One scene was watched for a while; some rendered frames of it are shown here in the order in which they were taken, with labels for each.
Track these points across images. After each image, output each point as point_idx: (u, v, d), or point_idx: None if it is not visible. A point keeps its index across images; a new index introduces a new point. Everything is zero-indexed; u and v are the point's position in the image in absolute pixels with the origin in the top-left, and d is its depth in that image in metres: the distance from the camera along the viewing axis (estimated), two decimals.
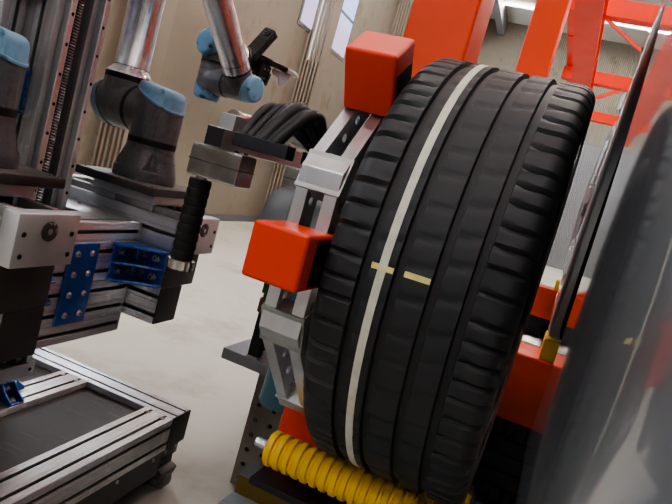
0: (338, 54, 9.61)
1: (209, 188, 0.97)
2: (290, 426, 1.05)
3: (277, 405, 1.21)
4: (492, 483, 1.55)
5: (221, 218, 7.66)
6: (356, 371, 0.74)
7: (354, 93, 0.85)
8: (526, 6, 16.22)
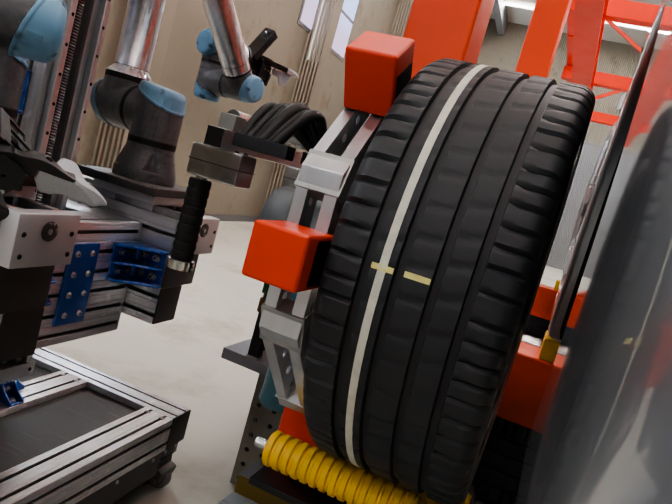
0: (338, 54, 9.61)
1: (209, 188, 0.97)
2: (290, 426, 1.05)
3: (277, 405, 1.21)
4: (492, 483, 1.55)
5: (221, 218, 7.66)
6: (356, 371, 0.74)
7: (354, 93, 0.85)
8: (526, 6, 16.22)
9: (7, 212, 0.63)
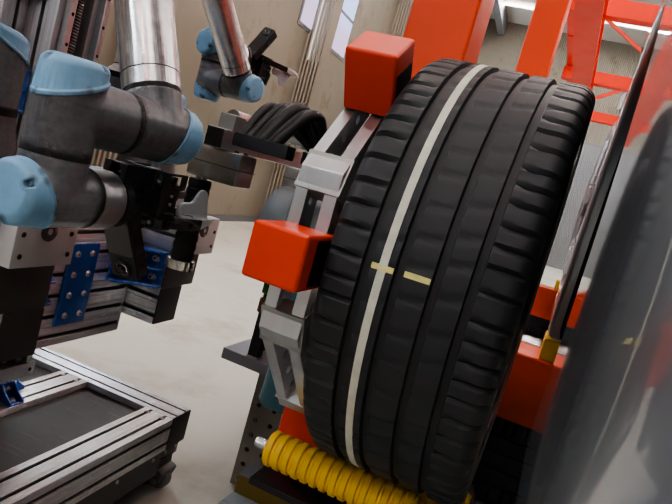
0: (338, 54, 9.61)
1: (209, 188, 0.97)
2: (290, 426, 1.05)
3: (277, 405, 1.21)
4: (492, 483, 1.55)
5: (221, 218, 7.66)
6: (356, 371, 0.74)
7: (354, 93, 0.85)
8: (526, 6, 16.22)
9: (146, 272, 0.88)
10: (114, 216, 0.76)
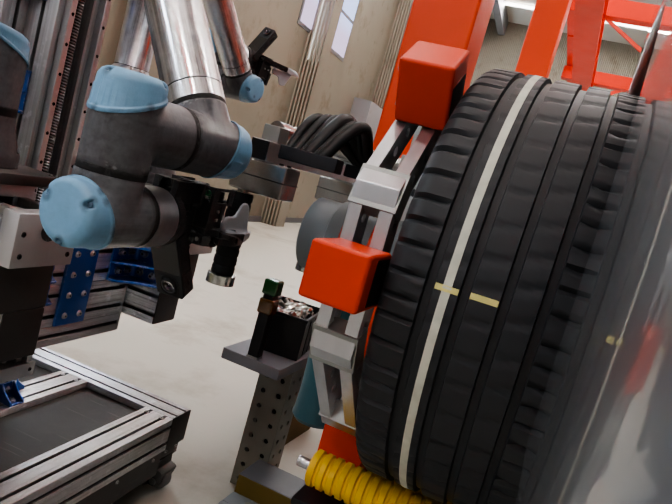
0: (338, 54, 9.61)
1: (251, 201, 0.95)
2: (331, 444, 1.03)
3: (312, 420, 1.19)
4: None
5: (221, 218, 7.66)
6: (417, 395, 0.72)
7: (406, 105, 0.83)
8: (526, 6, 16.22)
9: (191, 289, 0.86)
10: (166, 235, 0.74)
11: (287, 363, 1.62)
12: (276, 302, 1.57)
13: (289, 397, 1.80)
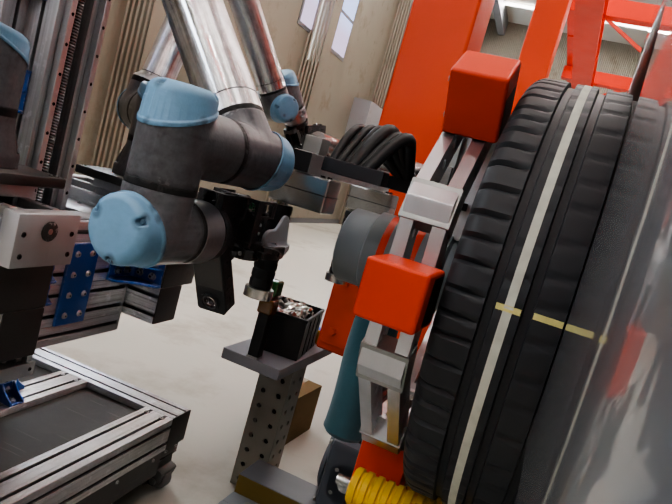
0: (338, 54, 9.61)
1: (290, 213, 0.92)
2: (369, 461, 1.01)
3: (344, 434, 1.17)
4: None
5: None
6: (475, 418, 0.70)
7: (456, 117, 0.81)
8: (526, 6, 16.22)
9: (233, 305, 0.84)
10: (213, 250, 0.72)
11: (287, 363, 1.62)
12: (276, 302, 1.57)
13: (289, 397, 1.80)
